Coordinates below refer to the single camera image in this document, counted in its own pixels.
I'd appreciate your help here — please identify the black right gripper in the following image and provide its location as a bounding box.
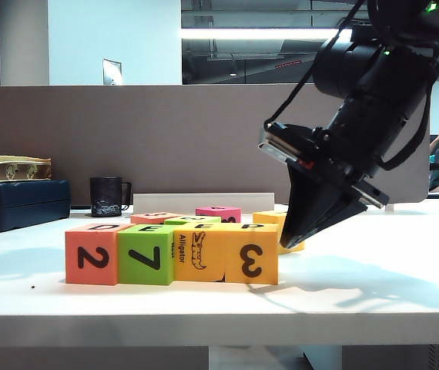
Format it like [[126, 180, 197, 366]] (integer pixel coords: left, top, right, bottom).
[[257, 121, 390, 249]]

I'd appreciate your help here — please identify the yellow block with number 3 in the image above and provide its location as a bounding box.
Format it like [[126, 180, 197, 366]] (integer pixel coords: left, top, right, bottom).
[[223, 224, 280, 286]]

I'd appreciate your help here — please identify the yellow block with Alligator print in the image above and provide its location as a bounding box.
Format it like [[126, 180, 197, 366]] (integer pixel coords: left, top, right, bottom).
[[173, 226, 229, 283]]

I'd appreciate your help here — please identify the green block with number 7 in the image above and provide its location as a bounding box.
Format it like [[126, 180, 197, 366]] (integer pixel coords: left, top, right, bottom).
[[116, 224, 183, 287]]

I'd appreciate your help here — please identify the orange block with Queen print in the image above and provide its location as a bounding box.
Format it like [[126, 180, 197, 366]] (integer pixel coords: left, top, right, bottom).
[[65, 222, 127, 287]]

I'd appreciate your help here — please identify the green block with letter D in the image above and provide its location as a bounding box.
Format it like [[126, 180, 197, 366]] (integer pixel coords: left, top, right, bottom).
[[164, 216, 206, 227]]

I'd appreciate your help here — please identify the orange block with letter Y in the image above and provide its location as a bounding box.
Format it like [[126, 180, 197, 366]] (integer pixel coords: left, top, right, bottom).
[[129, 212, 184, 225]]

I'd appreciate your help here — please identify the yellow block with Y and 6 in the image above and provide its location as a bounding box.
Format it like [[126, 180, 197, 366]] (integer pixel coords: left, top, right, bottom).
[[253, 210, 306, 256]]

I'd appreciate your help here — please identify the pink block with number 4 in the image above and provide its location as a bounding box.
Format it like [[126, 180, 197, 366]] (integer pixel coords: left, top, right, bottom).
[[195, 206, 242, 224]]

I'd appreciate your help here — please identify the brown-grey desk divider panel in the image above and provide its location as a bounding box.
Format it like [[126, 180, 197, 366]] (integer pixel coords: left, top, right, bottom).
[[0, 82, 431, 205]]

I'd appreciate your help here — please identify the ceiling light strip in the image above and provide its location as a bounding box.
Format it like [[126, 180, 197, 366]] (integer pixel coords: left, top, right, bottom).
[[180, 29, 439, 41]]

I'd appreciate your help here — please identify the black mug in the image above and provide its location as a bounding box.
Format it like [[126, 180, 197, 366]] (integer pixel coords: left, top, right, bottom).
[[89, 177, 133, 219]]

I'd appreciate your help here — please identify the navy blue case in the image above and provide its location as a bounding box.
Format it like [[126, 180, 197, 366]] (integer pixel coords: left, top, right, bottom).
[[0, 180, 72, 235]]

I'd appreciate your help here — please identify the cream ornate box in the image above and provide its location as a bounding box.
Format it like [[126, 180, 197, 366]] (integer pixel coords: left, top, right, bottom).
[[0, 154, 54, 183]]

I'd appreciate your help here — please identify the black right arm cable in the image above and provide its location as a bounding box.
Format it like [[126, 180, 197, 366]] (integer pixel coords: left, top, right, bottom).
[[262, 0, 363, 130]]

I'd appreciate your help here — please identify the wall sign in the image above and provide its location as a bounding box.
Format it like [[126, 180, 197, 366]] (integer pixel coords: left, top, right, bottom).
[[102, 59, 123, 87]]

